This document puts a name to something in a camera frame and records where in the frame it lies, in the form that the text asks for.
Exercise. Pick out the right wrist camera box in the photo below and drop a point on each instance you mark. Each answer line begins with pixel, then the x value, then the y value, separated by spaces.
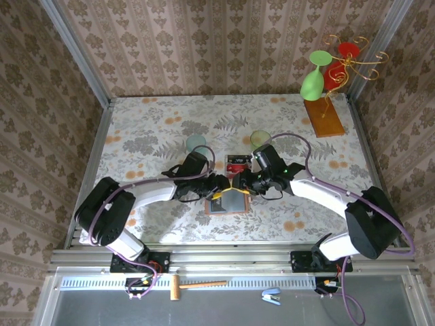
pixel 266 158

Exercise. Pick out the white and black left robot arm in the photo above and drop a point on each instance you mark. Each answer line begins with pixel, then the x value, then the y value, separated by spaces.
pixel 153 195

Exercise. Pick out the clear acrylic box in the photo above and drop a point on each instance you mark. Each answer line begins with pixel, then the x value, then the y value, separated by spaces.
pixel 225 169

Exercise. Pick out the black vip credit card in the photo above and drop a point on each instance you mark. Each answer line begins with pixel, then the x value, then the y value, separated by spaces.
pixel 238 159

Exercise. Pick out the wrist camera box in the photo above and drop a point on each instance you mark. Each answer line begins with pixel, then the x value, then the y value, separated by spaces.
pixel 266 158
pixel 193 165

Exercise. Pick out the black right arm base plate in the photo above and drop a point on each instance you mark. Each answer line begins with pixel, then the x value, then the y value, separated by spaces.
pixel 299 263

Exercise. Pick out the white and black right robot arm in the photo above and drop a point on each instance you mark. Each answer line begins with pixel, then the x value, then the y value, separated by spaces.
pixel 323 197

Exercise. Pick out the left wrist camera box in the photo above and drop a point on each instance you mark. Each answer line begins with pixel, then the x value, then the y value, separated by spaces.
pixel 193 165

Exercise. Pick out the tan leather card holder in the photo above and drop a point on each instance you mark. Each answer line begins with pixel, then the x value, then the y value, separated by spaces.
pixel 234 203

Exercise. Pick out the grey metal shelf sheet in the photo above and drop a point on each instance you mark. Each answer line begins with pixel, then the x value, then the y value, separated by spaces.
pixel 221 312

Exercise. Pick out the aluminium upright post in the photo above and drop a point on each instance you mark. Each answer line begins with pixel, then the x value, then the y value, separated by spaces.
pixel 77 51
pixel 393 20

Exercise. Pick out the aluminium table side rail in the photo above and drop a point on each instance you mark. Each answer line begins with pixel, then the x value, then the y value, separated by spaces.
pixel 90 169
pixel 363 136

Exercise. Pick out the blue stapler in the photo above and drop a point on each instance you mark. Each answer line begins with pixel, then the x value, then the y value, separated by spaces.
pixel 272 293

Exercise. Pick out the slotted metal strip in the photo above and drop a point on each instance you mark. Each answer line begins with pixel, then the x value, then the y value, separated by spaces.
pixel 251 283

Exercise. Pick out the teal plastic cup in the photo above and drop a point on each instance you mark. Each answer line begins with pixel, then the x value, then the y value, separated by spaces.
pixel 193 141

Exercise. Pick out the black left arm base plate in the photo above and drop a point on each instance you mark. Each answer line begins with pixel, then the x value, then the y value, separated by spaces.
pixel 163 261

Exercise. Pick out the green wine glass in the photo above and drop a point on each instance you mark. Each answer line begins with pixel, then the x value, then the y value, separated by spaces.
pixel 312 86

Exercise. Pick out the aluminium frame cross rail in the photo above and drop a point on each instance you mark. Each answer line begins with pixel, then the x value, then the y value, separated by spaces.
pixel 231 258

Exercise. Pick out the green plastic cup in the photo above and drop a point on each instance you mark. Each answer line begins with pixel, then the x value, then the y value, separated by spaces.
pixel 260 137

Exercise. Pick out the red wine glass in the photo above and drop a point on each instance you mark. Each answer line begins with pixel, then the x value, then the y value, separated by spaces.
pixel 331 79

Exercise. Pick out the red credit card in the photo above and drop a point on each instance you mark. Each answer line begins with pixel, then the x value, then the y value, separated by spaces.
pixel 236 169

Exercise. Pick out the wooden mallet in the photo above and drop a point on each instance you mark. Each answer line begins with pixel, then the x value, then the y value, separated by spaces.
pixel 175 288

